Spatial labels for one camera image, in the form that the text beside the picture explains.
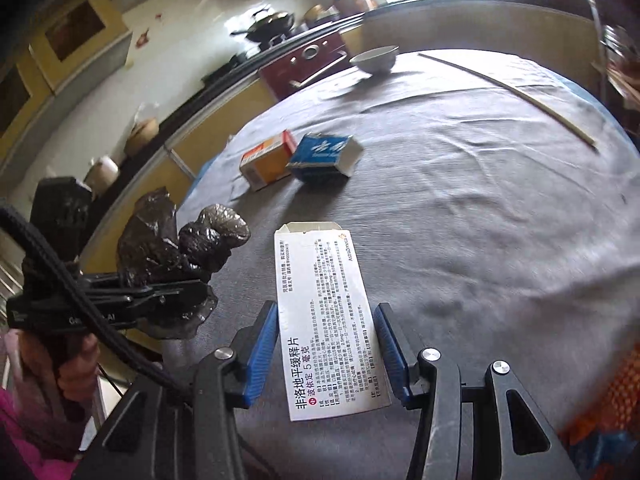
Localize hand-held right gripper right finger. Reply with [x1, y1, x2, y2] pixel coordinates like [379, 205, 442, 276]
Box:
[372, 303, 577, 480]

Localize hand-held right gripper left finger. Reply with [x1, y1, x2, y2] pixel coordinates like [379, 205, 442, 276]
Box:
[72, 301, 281, 480]

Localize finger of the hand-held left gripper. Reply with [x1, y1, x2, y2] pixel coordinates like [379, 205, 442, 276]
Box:
[119, 285, 217, 332]
[81, 272, 209, 297]

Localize black plastic bag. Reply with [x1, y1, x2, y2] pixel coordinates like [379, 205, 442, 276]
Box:
[117, 187, 251, 342]

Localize white medicine box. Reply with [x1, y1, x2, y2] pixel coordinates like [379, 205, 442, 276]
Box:
[273, 222, 386, 422]

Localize orange cardboard box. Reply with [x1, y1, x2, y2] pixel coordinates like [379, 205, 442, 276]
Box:
[238, 129, 300, 192]

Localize blue toothpaste box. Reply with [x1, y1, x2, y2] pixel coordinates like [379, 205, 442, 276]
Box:
[285, 132, 365, 185]

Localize red plastic basket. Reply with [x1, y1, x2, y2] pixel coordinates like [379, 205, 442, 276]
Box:
[559, 347, 640, 480]

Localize person's left forearm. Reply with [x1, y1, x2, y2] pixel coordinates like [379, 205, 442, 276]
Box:
[0, 385, 83, 480]

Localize person's left hand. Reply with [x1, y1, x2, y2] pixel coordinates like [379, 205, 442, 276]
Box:
[17, 331, 102, 422]

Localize brown clay pot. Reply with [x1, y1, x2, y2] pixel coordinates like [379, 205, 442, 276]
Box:
[123, 117, 161, 157]

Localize grey tablecloth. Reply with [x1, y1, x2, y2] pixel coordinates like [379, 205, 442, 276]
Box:
[159, 49, 640, 480]

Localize yellow lower kitchen cabinets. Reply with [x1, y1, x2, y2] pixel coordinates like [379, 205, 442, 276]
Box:
[0, 2, 598, 311]

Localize maroon built-in oven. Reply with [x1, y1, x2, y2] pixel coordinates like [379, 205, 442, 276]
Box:
[258, 29, 351, 102]

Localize black wok with lid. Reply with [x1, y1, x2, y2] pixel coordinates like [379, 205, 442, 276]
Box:
[230, 7, 296, 44]

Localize long thin wooden stick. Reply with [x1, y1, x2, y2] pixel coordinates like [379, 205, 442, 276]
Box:
[417, 52, 599, 147]

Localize white ceramic bowl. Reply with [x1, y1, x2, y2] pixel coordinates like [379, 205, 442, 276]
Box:
[349, 45, 399, 76]

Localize black braided cable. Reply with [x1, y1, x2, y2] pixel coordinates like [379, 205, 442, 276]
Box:
[0, 204, 203, 407]

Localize yellow glass-door wall cabinets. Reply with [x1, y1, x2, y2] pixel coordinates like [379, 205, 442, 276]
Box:
[0, 0, 134, 138]

